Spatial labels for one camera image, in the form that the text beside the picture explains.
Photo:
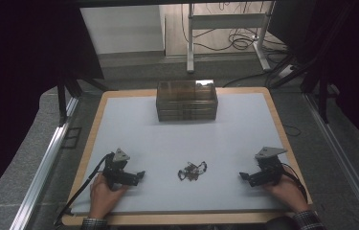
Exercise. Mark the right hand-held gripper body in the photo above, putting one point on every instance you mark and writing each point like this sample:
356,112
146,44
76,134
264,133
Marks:
268,171

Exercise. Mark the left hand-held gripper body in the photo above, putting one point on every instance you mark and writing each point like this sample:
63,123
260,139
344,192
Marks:
116,171

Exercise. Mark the transparent brown drawer box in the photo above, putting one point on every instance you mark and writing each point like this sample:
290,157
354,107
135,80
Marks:
185,96

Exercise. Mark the person's right hand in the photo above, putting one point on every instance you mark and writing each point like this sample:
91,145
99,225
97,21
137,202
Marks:
287,193

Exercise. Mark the person's left hand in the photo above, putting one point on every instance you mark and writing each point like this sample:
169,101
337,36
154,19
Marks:
103,198

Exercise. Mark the white table mat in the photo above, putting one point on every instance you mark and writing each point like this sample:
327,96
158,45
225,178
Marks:
183,143

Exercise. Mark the black metal stand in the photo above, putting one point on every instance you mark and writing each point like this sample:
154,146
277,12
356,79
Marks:
62,96
322,96

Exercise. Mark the white power strip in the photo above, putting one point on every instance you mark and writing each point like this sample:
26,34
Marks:
286,71

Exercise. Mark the dark curtain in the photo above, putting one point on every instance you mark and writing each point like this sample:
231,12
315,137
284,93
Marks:
352,64
24,80

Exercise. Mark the black floor frame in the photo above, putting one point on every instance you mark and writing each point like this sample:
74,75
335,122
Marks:
71,137

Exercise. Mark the aluminium rail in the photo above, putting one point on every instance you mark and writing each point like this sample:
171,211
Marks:
44,159
343,159

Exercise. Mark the white metal desk frame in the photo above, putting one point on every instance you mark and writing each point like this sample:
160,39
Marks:
225,21

